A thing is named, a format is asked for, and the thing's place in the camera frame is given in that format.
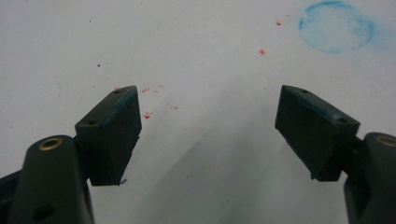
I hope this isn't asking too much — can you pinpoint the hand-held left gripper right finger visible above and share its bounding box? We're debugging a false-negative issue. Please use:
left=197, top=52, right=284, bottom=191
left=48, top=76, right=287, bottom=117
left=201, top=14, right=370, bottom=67
left=274, top=84, right=361, bottom=183

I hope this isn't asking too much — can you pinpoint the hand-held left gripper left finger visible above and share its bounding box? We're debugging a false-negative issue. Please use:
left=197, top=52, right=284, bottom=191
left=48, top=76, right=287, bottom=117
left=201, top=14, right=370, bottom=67
left=74, top=85, right=143, bottom=188

